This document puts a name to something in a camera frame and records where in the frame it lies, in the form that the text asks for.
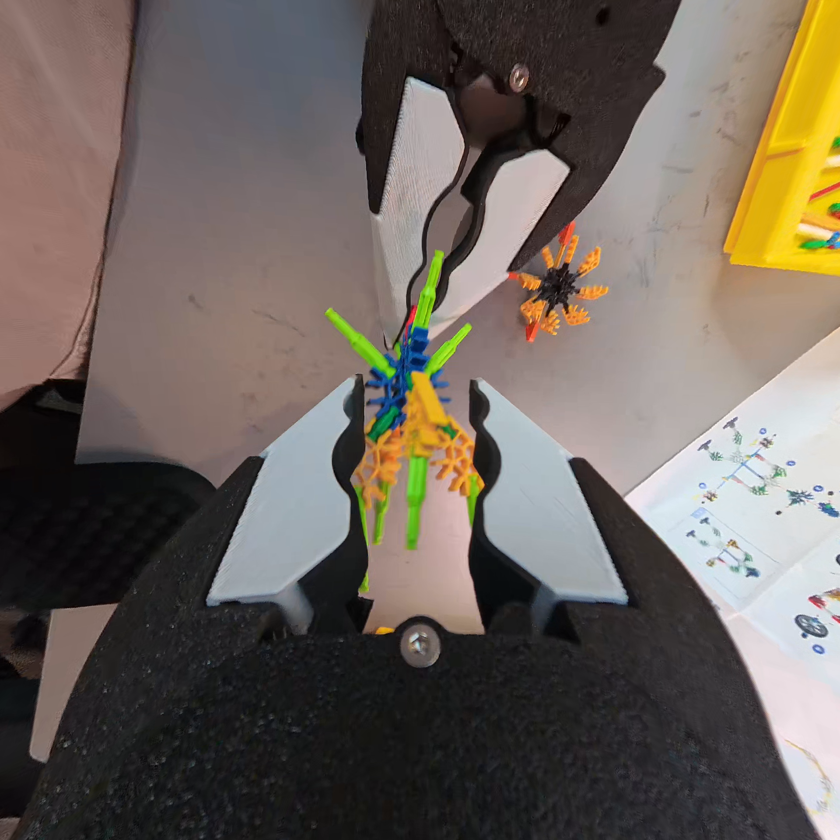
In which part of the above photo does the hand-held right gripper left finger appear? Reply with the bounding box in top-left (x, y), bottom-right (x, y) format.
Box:
top-left (206, 374), bottom-right (374, 635)

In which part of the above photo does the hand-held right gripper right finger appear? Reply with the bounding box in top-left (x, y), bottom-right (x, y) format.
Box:
top-left (469, 377), bottom-right (630, 639)

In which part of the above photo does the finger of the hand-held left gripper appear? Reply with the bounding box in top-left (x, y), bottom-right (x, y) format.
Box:
top-left (369, 75), bottom-right (470, 349)
top-left (430, 148), bottom-right (572, 324)

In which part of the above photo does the yellow black toy wheel assembly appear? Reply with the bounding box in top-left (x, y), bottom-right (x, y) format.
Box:
top-left (508, 222), bottom-right (610, 343)

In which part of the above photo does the small blue green toy assembly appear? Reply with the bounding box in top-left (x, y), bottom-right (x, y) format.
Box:
top-left (403, 249), bottom-right (450, 552)

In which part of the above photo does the large blue green toy assembly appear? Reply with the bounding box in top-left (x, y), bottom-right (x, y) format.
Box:
top-left (325, 307), bottom-right (488, 593)

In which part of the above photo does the grey desk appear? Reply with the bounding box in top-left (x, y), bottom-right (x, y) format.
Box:
top-left (75, 0), bottom-right (840, 840)

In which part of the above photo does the black mesh chair seat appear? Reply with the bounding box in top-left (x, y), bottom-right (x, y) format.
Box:
top-left (0, 381), bottom-right (217, 611)

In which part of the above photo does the white instruction sheet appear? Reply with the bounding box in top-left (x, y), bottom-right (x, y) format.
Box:
top-left (623, 331), bottom-right (840, 821)

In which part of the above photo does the yellow plastic bin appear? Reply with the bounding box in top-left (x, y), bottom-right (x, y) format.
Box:
top-left (724, 0), bottom-right (840, 275)

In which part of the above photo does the pile of toy parts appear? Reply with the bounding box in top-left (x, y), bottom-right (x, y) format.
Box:
top-left (797, 134), bottom-right (840, 253)

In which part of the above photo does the person's torso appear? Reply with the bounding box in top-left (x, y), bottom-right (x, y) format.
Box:
top-left (0, 0), bottom-right (137, 411)

